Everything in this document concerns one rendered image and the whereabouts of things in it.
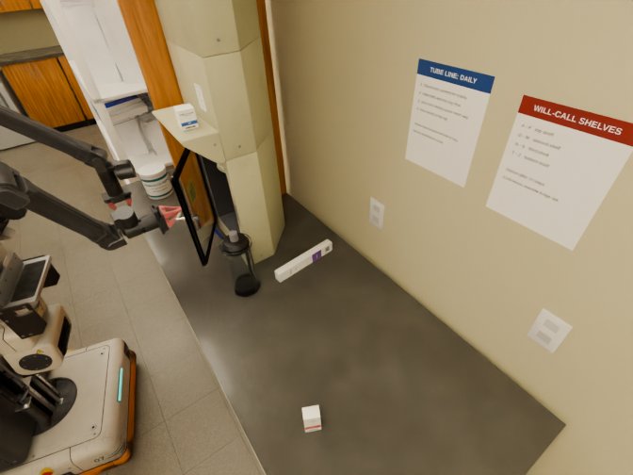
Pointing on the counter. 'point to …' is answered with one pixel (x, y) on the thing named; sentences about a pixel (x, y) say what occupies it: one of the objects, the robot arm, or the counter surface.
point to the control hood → (212, 149)
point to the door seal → (187, 208)
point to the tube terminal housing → (239, 135)
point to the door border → (186, 211)
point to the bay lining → (220, 191)
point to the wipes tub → (155, 180)
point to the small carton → (186, 117)
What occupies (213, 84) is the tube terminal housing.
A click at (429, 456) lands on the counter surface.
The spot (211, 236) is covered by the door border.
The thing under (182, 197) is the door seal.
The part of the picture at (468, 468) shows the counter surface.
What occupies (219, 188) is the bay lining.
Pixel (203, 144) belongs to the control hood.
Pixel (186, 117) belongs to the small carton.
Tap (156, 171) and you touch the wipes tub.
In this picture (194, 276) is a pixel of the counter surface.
